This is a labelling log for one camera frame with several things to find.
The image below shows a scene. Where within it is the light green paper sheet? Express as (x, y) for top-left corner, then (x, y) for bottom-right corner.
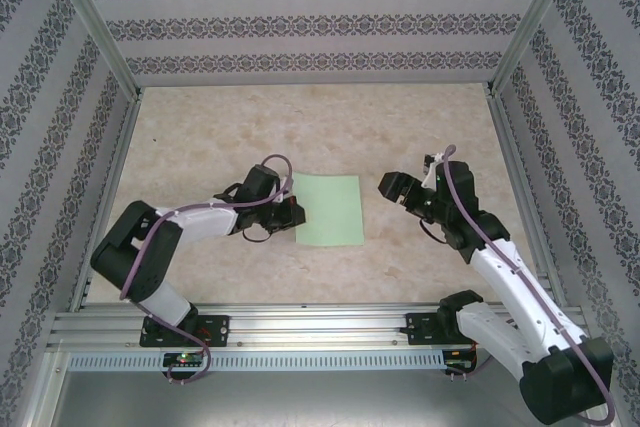
(292, 173), (366, 248)

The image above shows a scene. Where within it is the grey sheet metal shelf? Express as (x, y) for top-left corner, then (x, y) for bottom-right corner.
(42, 369), (601, 427)

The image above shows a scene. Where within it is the small circuit board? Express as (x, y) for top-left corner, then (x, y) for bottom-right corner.
(446, 349), (476, 372)
(163, 352), (206, 368)

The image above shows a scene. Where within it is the aluminium table side rail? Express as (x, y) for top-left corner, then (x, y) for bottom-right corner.
(487, 86), (571, 308)
(67, 89), (146, 311)

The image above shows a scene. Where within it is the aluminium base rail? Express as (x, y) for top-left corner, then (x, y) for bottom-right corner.
(47, 302), (590, 351)

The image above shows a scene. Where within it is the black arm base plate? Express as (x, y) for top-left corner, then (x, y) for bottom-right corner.
(405, 311), (496, 347)
(141, 315), (231, 348)

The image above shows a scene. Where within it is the grey slotted cable duct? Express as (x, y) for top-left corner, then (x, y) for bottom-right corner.
(67, 351), (446, 371)

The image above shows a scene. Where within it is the aluminium frame post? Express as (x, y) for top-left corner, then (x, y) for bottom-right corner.
(42, 0), (144, 101)
(487, 0), (586, 98)

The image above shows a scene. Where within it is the aluminium frame leg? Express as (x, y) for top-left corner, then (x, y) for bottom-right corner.
(17, 349), (71, 427)

